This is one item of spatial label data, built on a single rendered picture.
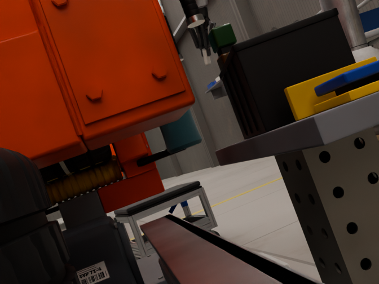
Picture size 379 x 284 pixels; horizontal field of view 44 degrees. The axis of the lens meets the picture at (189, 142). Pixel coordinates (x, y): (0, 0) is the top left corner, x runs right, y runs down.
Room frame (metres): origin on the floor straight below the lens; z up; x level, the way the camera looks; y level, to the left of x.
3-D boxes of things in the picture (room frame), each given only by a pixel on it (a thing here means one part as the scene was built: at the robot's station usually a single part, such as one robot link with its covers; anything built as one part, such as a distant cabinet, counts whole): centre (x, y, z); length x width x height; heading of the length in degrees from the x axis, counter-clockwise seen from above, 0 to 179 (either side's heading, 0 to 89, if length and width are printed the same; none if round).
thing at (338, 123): (0.66, -0.16, 0.44); 0.43 x 0.17 x 0.03; 11
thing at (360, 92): (0.49, -0.19, 0.45); 0.08 x 0.08 x 0.01; 11
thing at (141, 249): (2.40, 0.26, 0.17); 0.43 x 0.36 x 0.34; 111
